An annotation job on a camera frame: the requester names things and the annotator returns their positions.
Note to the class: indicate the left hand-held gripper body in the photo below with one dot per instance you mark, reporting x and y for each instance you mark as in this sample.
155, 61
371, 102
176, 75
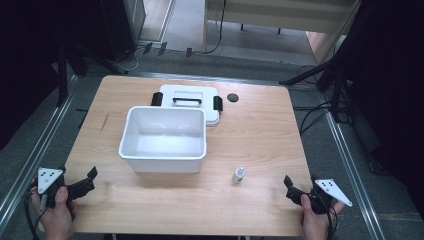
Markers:
46, 178

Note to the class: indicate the black round table grommet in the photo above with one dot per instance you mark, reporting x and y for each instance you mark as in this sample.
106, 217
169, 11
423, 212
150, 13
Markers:
233, 97

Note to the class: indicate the person's left hand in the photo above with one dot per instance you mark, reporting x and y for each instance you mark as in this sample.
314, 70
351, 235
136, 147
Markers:
58, 218

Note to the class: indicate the small white dropper bottle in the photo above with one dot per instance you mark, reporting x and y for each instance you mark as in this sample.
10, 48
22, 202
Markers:
238, 175

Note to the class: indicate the metal floor rail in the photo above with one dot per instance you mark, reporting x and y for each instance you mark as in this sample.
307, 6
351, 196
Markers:
36, 150
353, 166

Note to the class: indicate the dark cabinet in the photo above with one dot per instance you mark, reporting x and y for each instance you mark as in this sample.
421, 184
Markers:
123, 23

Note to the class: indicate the black tape strip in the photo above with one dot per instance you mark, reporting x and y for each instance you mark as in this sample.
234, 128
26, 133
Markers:
147, 48
162, 48
189, 52

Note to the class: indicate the light wooden bench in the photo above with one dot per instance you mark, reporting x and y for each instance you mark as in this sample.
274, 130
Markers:
283, 13

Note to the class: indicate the white plastic storage box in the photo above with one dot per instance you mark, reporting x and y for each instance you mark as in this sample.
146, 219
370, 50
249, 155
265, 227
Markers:
163, 140

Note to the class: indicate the person's right hand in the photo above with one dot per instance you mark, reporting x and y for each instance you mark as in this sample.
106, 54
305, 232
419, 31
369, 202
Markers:
315, 223

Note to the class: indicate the black tripod stand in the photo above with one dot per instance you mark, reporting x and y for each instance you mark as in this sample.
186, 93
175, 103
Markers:
336, 83

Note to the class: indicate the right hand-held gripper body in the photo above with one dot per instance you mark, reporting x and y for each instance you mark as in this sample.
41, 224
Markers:
328, 191

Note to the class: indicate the black curtain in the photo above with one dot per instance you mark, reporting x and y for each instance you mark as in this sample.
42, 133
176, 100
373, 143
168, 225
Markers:
393, 83
23, 66

